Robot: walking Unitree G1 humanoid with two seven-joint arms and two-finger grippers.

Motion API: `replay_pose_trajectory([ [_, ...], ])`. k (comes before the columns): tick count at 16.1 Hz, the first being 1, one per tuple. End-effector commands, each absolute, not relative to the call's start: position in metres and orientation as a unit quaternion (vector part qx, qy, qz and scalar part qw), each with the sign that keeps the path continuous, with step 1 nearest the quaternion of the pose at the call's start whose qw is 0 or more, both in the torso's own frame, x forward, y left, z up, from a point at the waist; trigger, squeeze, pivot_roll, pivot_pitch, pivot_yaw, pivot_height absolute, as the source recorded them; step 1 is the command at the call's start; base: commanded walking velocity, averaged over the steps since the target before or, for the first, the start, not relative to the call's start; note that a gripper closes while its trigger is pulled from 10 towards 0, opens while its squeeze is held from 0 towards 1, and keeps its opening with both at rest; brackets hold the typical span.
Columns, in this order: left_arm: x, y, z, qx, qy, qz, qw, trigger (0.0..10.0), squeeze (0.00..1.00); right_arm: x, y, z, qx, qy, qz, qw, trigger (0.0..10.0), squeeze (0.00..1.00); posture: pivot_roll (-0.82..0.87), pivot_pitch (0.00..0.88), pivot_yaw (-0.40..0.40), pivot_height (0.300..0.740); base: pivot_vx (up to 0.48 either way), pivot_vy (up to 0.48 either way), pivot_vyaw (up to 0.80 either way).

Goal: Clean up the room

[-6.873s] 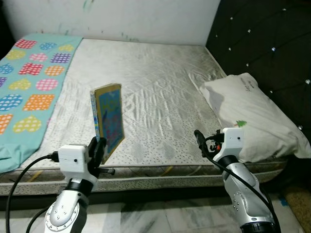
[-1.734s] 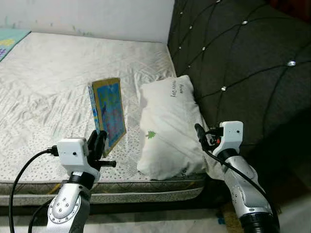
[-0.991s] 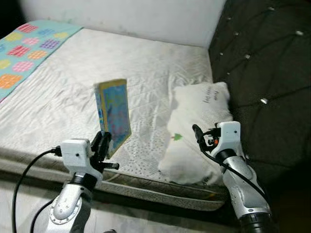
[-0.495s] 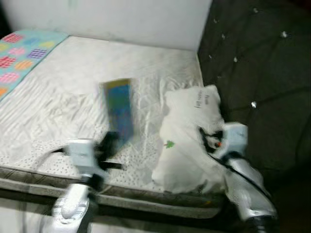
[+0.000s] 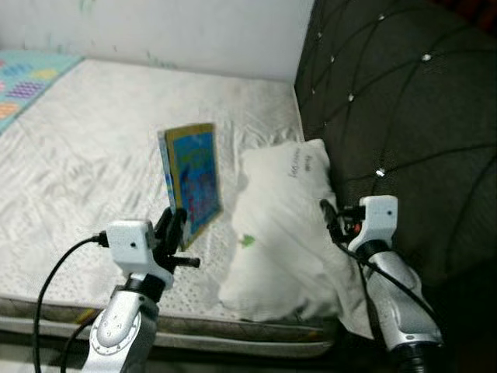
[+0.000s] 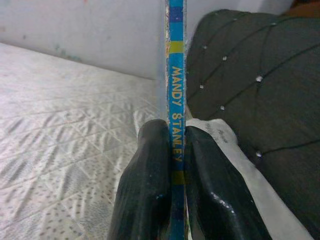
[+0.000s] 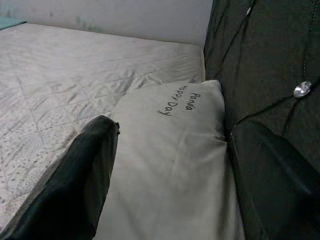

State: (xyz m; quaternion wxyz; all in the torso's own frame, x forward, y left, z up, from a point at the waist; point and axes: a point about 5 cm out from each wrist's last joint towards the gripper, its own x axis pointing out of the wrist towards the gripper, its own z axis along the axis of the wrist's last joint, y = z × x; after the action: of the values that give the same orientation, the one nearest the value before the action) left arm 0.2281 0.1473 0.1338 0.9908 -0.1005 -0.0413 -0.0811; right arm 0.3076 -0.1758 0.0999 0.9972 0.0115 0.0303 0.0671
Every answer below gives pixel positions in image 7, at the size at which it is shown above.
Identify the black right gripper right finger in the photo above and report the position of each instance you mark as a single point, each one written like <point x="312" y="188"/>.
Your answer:
<point x="280" y="200"/>

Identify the white pillow green tree print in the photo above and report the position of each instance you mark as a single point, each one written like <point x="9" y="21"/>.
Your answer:
<point x="170" y="162"/>

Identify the crystal headboard button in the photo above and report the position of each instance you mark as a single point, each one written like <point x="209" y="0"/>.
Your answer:
<point x="302" y="89"/>

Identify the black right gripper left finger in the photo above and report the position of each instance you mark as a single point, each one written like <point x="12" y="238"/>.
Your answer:
<point x="67" y="190"/>

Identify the black tufted bed headboard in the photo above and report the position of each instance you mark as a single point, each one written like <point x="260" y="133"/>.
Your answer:
<point x="262" y="50"/>

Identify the grey quilted mattress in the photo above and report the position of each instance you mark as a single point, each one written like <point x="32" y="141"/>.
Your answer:
<point x="75" y="75"/>

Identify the teal blanket coloured hearts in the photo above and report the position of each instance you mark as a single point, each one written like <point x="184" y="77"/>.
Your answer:
<point x="10" y="23"/>

